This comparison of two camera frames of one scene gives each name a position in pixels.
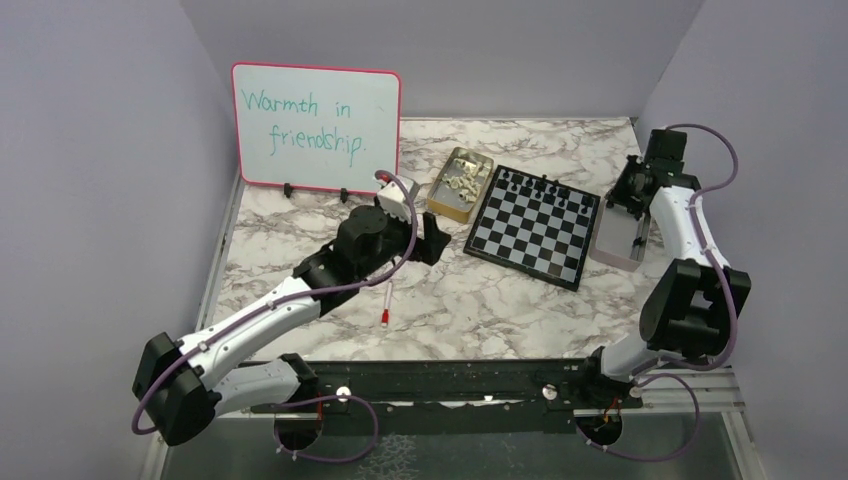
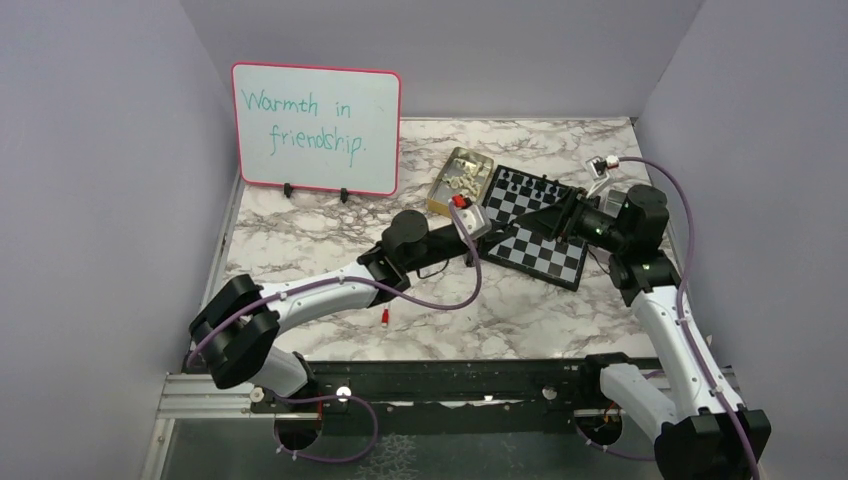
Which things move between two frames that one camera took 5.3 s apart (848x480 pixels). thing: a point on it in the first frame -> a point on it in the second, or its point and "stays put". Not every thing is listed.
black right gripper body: x=621 y=192 -> x=592 y=225
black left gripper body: x=424 y=248 -> x=479 y=243
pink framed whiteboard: x=318 y=128 stays put
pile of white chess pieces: x=469 y=181 stays put
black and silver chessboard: x=535 y=227 stays put
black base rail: x=457 y=398 stays put
